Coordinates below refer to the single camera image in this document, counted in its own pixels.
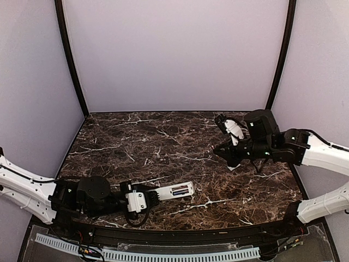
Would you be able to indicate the black front rail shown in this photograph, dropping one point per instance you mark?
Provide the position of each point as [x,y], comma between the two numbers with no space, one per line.
[267,236]

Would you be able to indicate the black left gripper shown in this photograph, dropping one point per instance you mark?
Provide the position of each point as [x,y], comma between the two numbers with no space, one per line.
[139,188]

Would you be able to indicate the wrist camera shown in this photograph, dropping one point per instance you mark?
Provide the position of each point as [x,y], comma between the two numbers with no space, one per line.
[231,127]
[136,201]

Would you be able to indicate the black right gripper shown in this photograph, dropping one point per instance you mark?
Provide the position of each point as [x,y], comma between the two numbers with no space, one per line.
[228,154]

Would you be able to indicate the black right corner post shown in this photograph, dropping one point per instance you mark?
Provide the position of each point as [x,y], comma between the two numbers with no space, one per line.
[291,10]

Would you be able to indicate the white battery cover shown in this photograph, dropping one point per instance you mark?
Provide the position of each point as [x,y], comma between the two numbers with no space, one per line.
[231,168]

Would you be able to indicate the blue AAA battery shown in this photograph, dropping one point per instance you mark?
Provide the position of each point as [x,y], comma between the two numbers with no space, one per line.
[181,192]

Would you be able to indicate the white remote control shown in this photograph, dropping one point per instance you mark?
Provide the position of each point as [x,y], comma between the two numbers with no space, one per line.
[165,193]

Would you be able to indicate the black corner post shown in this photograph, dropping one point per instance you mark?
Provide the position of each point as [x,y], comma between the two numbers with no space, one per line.
[69,57]
[291,10]

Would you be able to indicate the white slotted cable duct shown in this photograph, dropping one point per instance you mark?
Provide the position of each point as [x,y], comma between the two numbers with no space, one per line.
[108,254]

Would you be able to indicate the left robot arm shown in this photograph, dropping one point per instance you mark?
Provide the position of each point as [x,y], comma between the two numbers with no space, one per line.
[57,200]

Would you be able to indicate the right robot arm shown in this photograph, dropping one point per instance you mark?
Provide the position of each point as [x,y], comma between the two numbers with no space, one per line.
[259,137]

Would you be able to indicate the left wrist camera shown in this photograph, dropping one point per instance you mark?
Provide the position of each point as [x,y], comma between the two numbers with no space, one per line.
[136,201]

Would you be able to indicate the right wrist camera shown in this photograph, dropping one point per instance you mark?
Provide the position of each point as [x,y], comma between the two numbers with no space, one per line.
[231,127]

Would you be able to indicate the black left corner post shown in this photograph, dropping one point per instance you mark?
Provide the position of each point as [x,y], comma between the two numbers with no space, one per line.
[69,57]

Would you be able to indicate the orange AAA battery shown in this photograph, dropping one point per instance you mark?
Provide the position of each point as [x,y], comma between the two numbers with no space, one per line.
[180,188]

